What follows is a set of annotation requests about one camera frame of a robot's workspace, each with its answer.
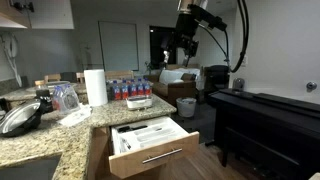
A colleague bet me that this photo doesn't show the black piano bench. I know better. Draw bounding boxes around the black piano bench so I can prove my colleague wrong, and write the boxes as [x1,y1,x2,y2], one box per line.
[221,126,302,180]

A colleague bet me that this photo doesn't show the silver bar drawer handle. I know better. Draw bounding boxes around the silver bar drawer handle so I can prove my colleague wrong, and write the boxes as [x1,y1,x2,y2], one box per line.
[142,148,184,165]

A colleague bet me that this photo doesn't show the dark window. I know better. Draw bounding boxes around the dark window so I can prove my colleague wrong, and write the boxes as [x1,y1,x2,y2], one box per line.
[149,25,178,70]

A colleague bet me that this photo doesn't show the dark kitchen sink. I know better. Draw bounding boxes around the dark kitchen sink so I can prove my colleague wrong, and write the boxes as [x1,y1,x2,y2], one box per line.
[0,152,63,180]

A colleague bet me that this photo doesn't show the plastic wrapped bottle pack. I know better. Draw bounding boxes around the plastic wrapped bottle pack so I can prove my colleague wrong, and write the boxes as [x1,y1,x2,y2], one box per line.
[52,83,81,115]

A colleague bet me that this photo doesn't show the white plastic cutlery tray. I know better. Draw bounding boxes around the white plastic cutlery tray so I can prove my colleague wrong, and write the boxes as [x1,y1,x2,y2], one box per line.
[110,116,190,155]

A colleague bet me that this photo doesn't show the small grey metal object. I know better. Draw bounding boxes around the small grey metal object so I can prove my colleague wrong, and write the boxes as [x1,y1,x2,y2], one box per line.
[232,77,246,91]

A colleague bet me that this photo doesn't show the white paper towel roll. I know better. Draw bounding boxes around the white paper towel roll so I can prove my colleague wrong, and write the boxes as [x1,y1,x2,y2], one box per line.
[83,68,109,108]

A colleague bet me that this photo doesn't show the narrow wooden chair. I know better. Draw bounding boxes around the narrow wooden chair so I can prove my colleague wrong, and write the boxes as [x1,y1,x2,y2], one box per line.
[75,71,86,85]
[43,73,62,84]

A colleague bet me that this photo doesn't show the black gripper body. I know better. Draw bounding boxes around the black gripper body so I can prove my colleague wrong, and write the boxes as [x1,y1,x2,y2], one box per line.
[164,13,201,58]

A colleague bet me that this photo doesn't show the dark jar with tan lid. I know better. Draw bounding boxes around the dark jar with tan lid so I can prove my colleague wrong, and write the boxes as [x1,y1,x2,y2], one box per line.
[34,79,54,113]

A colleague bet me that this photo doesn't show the white wall whiteboard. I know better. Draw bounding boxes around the white wall whiteboard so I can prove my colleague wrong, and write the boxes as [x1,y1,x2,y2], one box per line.
[97,20,140,72]

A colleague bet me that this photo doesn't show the white sofa blanket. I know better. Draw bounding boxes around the white sofa blanket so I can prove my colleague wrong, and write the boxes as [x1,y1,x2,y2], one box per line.
[158,67,202,86]

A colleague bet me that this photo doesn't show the light wooden drawer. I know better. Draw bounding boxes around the light wooden drawer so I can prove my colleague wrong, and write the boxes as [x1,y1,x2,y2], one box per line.
[108,115,200,179]

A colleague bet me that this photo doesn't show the black handled utensil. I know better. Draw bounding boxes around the black handled utensil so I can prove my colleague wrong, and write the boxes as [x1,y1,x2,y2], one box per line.
[116,124,149,134]

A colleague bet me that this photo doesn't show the black upright piano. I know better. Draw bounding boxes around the black upright piano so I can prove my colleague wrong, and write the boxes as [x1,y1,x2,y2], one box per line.
[207,88,320,180]

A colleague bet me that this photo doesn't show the wooden upper cabinet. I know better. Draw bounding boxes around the wooden upper cabinet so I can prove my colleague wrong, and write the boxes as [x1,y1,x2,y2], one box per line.
[0,0,33,30]

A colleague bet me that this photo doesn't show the green house plant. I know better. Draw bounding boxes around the green house plant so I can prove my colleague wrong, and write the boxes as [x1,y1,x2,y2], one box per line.
[143,60,156,76]

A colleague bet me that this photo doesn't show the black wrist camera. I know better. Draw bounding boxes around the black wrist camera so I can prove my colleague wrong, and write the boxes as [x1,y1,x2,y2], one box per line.
[189,4,229,33]

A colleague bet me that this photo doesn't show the white trash bin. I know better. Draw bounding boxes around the white trash bin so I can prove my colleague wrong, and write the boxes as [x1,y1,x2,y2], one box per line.
[175,97,198,118]

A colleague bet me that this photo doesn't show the white cabinet door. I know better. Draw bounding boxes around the white cabinet door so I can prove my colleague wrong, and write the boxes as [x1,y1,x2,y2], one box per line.
[28,0,75,31]

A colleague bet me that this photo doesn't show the black pan with silver lid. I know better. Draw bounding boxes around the black pan with silver lid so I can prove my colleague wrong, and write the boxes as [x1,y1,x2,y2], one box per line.
[0,98,46,138]

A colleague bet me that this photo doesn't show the silver door knob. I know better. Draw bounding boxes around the silver door knob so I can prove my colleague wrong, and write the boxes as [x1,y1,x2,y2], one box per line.
[305,81,318,93]

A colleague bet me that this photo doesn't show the white paper sheet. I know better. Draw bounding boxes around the white paper sheet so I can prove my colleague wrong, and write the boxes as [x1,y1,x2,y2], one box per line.
[57,103,93,128]

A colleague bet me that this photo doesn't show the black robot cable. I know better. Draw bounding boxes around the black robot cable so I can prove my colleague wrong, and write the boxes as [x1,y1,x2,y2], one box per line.
[197,0,251,74]

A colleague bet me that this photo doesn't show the black office chair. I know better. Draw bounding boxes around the black office chair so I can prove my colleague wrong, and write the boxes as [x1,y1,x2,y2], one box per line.
[203,64,231,98]

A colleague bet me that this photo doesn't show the wooden island cabinet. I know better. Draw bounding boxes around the wooden island cabinet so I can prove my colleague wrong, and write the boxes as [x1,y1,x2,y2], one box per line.
[87,114,175,180]

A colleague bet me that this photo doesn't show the white wall outlet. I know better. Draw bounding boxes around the white wall outlet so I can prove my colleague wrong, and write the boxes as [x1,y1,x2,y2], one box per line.
[240,55,249,68]

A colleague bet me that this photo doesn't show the dark chair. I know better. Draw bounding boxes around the dark chair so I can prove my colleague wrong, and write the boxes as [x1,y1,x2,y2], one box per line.
[59,71,78,84]

